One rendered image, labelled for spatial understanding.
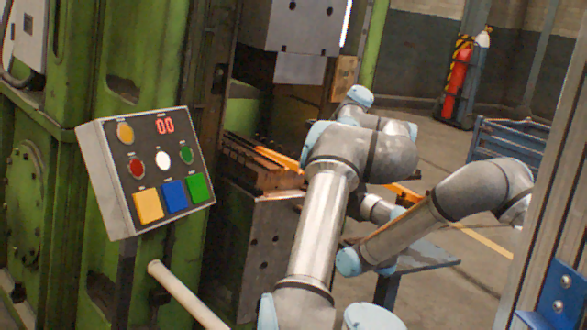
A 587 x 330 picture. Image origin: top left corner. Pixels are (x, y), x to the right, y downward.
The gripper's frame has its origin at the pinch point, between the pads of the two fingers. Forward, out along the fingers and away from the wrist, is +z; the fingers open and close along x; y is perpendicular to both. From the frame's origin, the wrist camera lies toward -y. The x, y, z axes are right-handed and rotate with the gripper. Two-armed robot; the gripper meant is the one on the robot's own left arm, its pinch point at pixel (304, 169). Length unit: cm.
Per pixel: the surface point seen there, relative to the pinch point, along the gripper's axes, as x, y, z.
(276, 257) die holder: -3.5, 13.7, 28.0
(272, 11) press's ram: -17, -29, -37
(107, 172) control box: -71, 8, -13
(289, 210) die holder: -1.7, 5.7, 13.5
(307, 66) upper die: 0.3, -22.0, -24.1
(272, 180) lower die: -5.8, -3.7, 8.9
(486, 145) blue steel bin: 360, -121, 127
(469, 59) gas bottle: 629, -349, 198
